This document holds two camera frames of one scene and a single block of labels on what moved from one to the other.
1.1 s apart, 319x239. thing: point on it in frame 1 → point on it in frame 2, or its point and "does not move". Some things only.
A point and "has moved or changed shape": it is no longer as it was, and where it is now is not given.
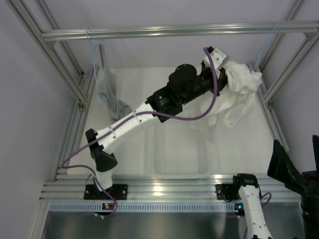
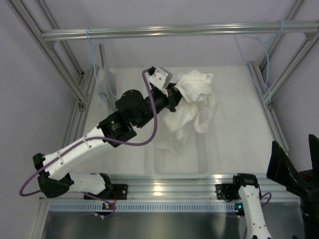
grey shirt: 117,108 does not move
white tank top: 236,97 has moved or changed shape
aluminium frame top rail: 185,32 does not move
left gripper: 222,80 → 174,96
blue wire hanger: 264,47 → 264,44
